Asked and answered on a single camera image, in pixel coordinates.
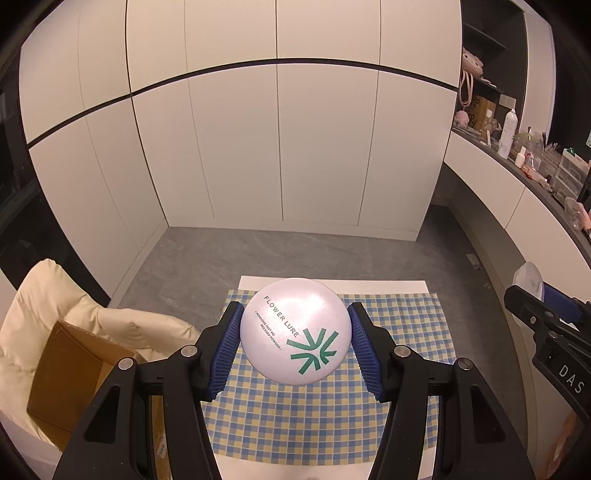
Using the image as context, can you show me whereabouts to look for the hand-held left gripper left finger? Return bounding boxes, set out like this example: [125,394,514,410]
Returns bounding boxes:
[53,301,245,480]

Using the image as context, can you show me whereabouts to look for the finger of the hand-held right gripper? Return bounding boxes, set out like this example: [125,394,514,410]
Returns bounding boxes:
[503,285,591,352]
[542,282,591,333]

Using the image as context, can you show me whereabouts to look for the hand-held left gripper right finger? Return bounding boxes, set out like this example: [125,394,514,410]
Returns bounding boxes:
[346,302,536,480]

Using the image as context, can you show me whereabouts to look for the small translucent container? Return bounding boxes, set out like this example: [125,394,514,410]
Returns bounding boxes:
[512,261,546,301]

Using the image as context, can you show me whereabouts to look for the white round compact green logo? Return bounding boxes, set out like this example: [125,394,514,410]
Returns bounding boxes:
[239,277,350,386]

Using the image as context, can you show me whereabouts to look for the brown cardboard box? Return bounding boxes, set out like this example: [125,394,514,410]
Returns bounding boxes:
[26,320,169,480]

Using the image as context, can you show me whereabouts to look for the blue yellow checked tablecloth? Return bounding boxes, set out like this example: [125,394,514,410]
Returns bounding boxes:
[198,288,455,464]

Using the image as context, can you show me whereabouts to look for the white low table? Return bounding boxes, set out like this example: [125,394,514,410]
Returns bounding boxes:
[198,275,455,480]

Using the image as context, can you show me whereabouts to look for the clear drawer organizer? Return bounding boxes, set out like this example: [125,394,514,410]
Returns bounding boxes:
[551,150,588,195]

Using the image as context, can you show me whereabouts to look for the clear acrylic organizer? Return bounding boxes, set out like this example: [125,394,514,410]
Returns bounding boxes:
[519,131,555,160]

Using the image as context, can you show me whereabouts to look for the tall white spray bottle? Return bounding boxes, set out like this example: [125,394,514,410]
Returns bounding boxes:
[497,109,519,158]

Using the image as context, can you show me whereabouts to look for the cream padded armchair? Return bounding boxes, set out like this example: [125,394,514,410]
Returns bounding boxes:
[0,258,201,462]

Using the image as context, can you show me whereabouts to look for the brown box with paw print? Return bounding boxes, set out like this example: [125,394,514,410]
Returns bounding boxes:
[471,95,498,137]

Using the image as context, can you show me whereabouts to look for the white wardrobe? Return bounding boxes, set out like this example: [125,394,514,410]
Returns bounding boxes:
[18,0,462,305]

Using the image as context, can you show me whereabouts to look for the pink handbag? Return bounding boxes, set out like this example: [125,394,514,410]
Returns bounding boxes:
[459,46,485,108]

